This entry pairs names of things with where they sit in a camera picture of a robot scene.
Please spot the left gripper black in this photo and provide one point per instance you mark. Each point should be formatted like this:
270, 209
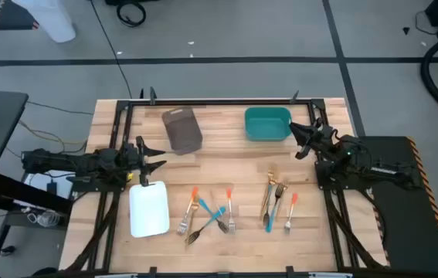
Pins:
131, 158

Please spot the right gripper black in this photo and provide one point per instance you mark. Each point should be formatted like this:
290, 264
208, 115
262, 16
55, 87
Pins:
321, 137

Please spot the white plastic bin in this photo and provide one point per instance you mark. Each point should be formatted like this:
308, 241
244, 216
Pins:
149, 210

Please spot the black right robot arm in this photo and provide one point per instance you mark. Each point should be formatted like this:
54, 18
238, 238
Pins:
357, 162

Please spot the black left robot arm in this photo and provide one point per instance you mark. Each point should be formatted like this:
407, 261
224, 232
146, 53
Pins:
68, 160

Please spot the teal plastic bin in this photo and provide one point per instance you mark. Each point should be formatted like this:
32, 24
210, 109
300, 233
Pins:
267, 125

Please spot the grey translucent plastic bin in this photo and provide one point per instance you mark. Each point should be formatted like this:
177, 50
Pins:
182, 131

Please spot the black table clamp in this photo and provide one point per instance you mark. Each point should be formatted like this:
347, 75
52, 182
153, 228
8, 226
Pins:
294, 97
152, 95

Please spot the small black power adapter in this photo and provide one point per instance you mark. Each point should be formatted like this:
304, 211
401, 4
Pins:
51, 188

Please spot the clear plastic cup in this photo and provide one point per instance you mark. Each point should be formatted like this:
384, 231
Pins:
46, 219

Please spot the large black hazard-striped mat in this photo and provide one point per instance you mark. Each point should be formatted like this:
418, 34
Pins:
408, 231

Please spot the small black hazard-striped mat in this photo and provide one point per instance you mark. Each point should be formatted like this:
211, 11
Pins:
10, 17

